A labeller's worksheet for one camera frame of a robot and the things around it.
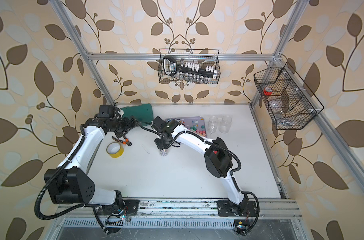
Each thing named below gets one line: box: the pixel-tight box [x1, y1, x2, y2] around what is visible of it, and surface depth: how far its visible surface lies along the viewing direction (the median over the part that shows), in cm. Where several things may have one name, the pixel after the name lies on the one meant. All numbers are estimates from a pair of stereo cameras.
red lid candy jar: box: [218, 115, 233, 134], surface depth 100 cm
